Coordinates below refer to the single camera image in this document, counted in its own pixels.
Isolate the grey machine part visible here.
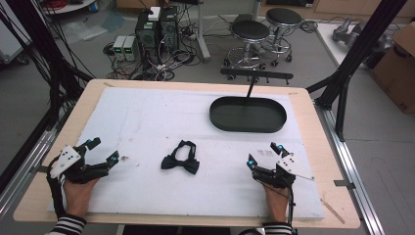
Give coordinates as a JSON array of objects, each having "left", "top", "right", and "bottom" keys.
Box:
[{"left": 332, "top": 17, "right": 395, "bottom": 55}]

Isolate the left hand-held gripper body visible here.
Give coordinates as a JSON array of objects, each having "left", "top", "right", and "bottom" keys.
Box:
[{"left": 48, "top": 145, "right": 112, "bottom": 184}]

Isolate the white side table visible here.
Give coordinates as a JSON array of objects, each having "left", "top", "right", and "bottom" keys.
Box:
[{"left": 315, "top": 22, "right": 371, "bottom": 68}]

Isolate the black round stool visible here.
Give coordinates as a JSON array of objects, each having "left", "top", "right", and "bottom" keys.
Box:
[
  {"left": 223, "top": 20, "right": 272, "bottom": 81},
  {"left": 264, "top": 7, "right": 303, "bottom": 68}
]

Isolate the black frame post with cables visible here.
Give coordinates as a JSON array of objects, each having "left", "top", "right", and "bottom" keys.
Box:
[{"left": 0, "top": 0, "right": 96, "bottom": 132}]

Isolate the white round table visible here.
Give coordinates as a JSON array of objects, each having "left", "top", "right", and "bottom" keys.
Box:
[{"left": 41, "top": 0, "right": 98, "bottom": 16}]

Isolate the grey desk leg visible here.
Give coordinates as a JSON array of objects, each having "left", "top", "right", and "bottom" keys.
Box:
[{"left": 195, "top": 0, "right": 212, "bottom": 64}]

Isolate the cardboard box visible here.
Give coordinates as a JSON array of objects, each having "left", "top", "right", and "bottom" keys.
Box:
[{"left": 369, "top": 22, "right": 415, "bottom": 116}]

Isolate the black computer tower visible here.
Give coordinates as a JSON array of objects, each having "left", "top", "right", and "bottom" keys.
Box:
[
  {"left": 134, "top": 10, "right": 161, "bottom": 66},
  {"left": 159, "top": 5, "right": 180, "bottom": 54}
]

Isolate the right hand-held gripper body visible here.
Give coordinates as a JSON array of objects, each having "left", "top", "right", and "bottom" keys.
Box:
[{"left": 252, "top": 154, "right": 297, "bottom": 189}]

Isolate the black metal frame post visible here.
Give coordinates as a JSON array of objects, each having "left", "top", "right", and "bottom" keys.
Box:
[{"left": 305, "top": 0, "right": 409, "bottom": 142}]

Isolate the thin metal rod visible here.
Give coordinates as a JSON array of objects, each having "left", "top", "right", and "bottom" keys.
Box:
[{"left": 293, "top": 172, "right": 316, "bottom": 182}]

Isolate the white foam mat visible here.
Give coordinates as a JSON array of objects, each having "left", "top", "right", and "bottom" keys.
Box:
[{"left": 47, "top": 85, "right": 326, "bottom": 220}]

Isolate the white box device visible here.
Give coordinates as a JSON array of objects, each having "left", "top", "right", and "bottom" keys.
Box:
[{"left": 147, "top": 6, "right": 161, "bottom": 23}]

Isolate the wooden table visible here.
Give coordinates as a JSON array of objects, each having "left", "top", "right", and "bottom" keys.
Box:
[{"left": 13, "top": 78, "right": 362, "bottom": 230}]

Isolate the wooden stick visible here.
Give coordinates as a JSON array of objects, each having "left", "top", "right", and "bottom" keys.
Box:
[{"left": 319, "top": 197, "right": 346, "bottom": 225}]

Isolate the person's right hand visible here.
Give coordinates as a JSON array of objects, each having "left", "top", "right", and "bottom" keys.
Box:
[{"left": 261, "top": 182, "right": 291, "bottom": 224}]

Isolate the grey metal bracket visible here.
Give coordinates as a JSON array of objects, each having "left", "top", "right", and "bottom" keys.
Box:
[{"left": 333, "top": 178, "right": 357, "bottom": 191}]

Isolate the person's left hand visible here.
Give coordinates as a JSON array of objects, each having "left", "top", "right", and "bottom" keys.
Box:
[{"left": 63, "top": 176, "right": 100, "bottom": 219}]

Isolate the black bow tie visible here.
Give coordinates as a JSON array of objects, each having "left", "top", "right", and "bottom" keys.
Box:
[{"left": 160, "top": 139, "right": 201, "bottom": 175}]

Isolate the aluminium rail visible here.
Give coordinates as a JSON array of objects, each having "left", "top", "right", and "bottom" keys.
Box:
[
  {"left": 0, "top": 127, "right": 59, "bottom": 219},
  {"left": 313, "top": 100, "right": 387, "bottom": 235}
]

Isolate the black rack with oval tray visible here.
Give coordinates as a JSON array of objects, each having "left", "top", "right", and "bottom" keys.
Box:
[{"left": 208, "top": 68, "right": 295, "bottom": 134}]

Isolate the tangle of floor cables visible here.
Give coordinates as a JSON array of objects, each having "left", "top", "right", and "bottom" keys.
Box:
[{"left": 103, "top": 19, "right": 209, "bottom": 82}]

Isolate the grey power supply unit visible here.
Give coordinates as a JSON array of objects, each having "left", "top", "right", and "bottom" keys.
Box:
[
  {"left": 112, "top": 34, "right": 127, "bottom": 62},
  {"left": 123, "top": 35, "right": 140, "bottom": 62}
]

